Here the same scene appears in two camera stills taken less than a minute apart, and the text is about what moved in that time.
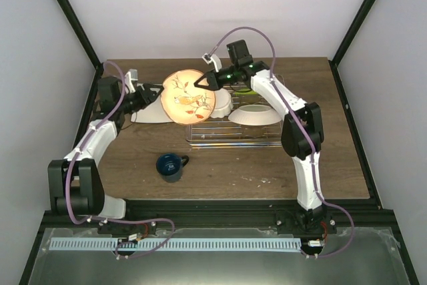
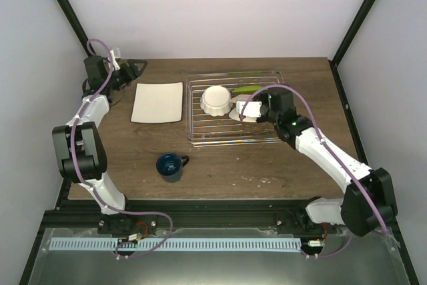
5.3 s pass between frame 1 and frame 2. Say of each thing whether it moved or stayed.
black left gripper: moved
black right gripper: moved
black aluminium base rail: stayed
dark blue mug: stayed
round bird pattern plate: moved
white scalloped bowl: stayed
